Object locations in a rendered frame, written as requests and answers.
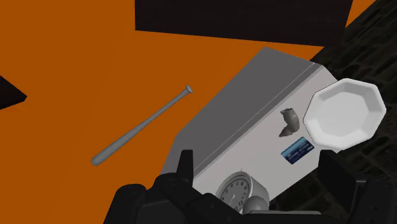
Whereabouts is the white grey bedside cabinet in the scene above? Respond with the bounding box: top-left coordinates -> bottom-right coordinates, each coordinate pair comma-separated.
160,46 -> 340,203

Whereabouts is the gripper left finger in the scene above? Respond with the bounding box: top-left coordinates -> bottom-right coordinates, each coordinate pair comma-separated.
103,149 -> 218,224

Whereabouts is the white octagonal plate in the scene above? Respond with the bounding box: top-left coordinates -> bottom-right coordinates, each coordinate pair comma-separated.
302,78 -> 387,150

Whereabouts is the grey crumpled figure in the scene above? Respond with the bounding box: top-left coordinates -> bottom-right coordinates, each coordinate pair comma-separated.
278,108 -> 300,138

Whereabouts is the grey alarm clock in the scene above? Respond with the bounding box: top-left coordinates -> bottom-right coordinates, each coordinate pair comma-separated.
215,171 -> 270,215

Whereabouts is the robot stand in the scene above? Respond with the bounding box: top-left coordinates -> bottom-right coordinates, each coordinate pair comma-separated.
134,0 -> 354,48

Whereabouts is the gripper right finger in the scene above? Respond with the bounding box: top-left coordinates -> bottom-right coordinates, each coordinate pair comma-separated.
318,150 -> 397,224

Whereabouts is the grey baseball bat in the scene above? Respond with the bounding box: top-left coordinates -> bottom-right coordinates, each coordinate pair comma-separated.
90,85 -> 193,167

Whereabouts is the blue card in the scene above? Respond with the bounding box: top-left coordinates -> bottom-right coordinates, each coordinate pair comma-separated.
280,136 -> 315,165

